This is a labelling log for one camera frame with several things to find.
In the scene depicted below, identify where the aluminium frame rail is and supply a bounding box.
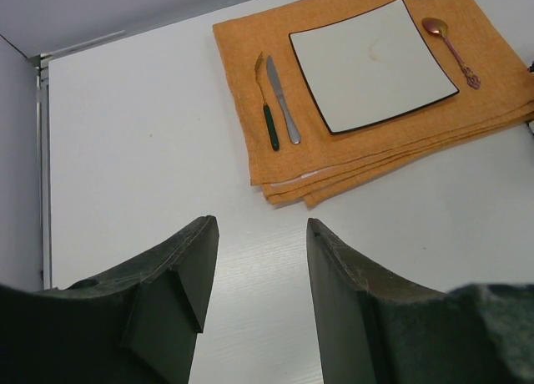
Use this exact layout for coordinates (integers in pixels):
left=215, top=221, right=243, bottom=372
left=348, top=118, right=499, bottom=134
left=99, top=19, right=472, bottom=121
left=29, top=30, right=126, bottom=290

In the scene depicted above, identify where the white square plate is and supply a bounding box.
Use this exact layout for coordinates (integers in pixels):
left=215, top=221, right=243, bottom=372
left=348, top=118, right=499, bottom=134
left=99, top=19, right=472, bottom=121
left=289, top=0, right=460, bottom=134

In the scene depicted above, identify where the silver butter knife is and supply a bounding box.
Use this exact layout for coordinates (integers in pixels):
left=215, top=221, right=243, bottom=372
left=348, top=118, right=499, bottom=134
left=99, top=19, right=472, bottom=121
left=266, top=55, right=301, bottom=144

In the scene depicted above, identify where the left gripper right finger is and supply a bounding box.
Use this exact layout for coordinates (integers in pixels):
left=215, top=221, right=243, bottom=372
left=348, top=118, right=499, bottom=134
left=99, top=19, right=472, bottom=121
left=306, top=219, right=533, bottom=383

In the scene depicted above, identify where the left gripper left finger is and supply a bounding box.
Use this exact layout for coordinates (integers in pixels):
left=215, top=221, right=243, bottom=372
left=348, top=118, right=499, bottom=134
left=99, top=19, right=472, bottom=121
left=1, top=215, right=219, bottom=383

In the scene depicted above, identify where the copper bowl spoon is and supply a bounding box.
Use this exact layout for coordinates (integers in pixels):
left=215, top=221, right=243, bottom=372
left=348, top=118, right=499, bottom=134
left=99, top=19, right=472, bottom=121
left=421, top=17, right=481, bottom=90

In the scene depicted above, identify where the orange cloth placemat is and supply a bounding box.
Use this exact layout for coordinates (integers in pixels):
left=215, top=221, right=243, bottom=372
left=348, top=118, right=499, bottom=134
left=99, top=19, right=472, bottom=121
left=213, top=0, right=533, bottom=207

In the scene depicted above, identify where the green handled gold fork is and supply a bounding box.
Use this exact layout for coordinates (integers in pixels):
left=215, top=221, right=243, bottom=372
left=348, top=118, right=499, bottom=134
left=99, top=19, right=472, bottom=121
left=254, top=52, right=280, bottom=152

